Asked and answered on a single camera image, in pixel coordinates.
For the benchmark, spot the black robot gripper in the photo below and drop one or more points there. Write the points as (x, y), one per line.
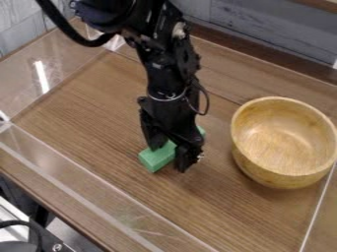
(170, 119)

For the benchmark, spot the green rectangular block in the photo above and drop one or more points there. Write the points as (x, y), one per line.
(156, 160)

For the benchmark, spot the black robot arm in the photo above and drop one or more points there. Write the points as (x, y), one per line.
(156, 30)

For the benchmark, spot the brown wooden bowl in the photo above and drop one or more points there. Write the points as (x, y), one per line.
(284, 142)

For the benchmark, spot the clear acrylic tray wall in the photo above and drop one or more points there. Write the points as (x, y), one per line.
(70, 140)

